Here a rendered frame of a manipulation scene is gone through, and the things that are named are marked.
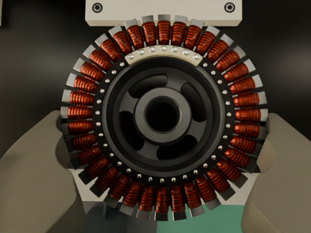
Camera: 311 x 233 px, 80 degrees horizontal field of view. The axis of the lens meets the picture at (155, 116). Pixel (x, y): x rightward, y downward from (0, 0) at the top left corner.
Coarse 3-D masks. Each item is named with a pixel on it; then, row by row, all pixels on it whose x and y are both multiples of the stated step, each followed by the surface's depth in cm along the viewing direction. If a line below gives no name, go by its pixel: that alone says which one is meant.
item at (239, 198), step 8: (248, 176) 20; (256, 176) 20; (80, 184) 21; (88, 184) 21; (232, 184) 20; (248, 184) 20; (80, 192) 21; (88, 192) 21; (104, 192) 20; (216, 192) 20; (240, 192) 20; (248, 192) 20; (88, 200) 20; (96, 200) 20; (120, 200) 20; (224, 200) 20; (232, 200) 20; (240, 200) 20
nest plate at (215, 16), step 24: (96, 0) 18; (120, 0) 18; (144, 0) 18; (168, 0) 18; (192, 0) 18; (216, 0) 18; (240, 0) 18; (96, 24) 19; (120, 24) 19; (216, 24) 18
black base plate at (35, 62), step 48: (48, 0) 19; (288, 0) 19; (0, 48) 19; (48, 48) 19; (96, 48) 19; (288, 48) 18; (0, 96) 19; (48, 96) 19; (192, 96) 19; (288, 96) 18; (0, 144) 19; (192, 144) 18
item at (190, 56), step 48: (144, 48) 10; (192, 48) 10; (240, 48) 10; (96, 96) 10; (144, 96) 11; (240, 96) 10; (96, 144) 10; (144, 144) 12; (240, 144) 9; (96, 192) 10; (144, 192) 9; (192, 192) 9
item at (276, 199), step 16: (272, 128) 9; (288, 128) 9; (272, 144) 8; (288, 144) 8; (304, 144) 8; (272, 160) 7; (288, 160) 7; (304, 160) 7; (272, 176) 7; (288, 176) 7; (304, 176) 7; (256, 192) 6; (272, 192) 6; (288, 192) 6; (304, 192) 6; (256, 208) 6; (272, 208) 6; (288, 208) 6; (304, 208) 6; (256, 224) 6; (272, 224) 5; (288, 224) 5; (304, 224) 5
